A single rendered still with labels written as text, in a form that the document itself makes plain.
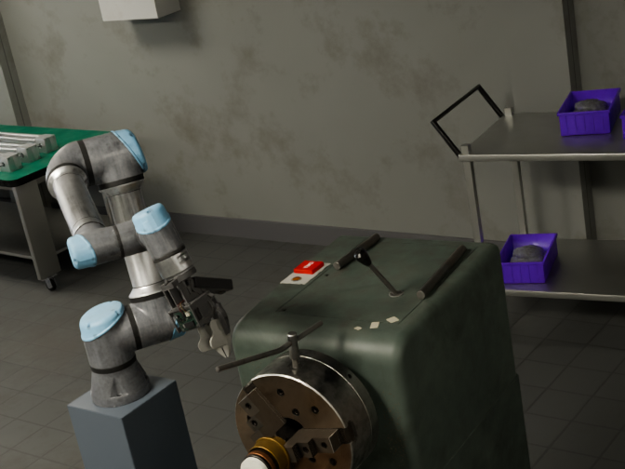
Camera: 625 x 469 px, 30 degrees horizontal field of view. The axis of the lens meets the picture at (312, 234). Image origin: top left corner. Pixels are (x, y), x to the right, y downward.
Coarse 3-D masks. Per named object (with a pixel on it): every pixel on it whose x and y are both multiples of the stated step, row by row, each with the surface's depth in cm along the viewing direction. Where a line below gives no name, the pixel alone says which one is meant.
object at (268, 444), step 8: (264, 440) 256; (272, 440) 256; (280, 440) 258; (256, 448) 255; (264, 448) 254; (272, 448) 254; (280, 448) 255; (248, 456) 253; (256, 456) 252; (264, 456) 252; (272, 456) 253; (280, 456) 254; (288, 456) 255; (272, 464) 252; (280, 464) 253; (288, 464) 256
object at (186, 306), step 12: (180, 276) 246; (168, 288) 246; (180, 288) 246; (192, 288) 249; (204, 288) 251; (168, 300) 247; (180, 300) 248; (192, 300) 248; (204, 300) 248; (216, 300) 251; (168, 312) 249; (180, 312) 246; (192, 312) 245; (204, 312) 248; (180, 324) 248; (192, 324) 246; (204, 324) 247
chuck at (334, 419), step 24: (288, 360) 265; (312, 360) 263; (264, 384) 262; (288, 384) 258; (312, 384) 256; (336, 384) 259; (240, 408) 270; (288, 408) 261; (312, 408) 258; (336, 408) 255; (360, 408) 260; (240, 432) 273; (288, 432) 270; (360, 432) 259; (336, 456) 260; (360, 456) 261
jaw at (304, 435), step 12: (300, 432) 260; (312, 432) 258; (324, 432) 256; (336, 432) 255; (348, 432) 256; (288, 444) 256; (300, 444) 255; (312, 444) 255; (324, 444) 255; (336, 444) 255; (300, 456) 256; (312, 456) 255
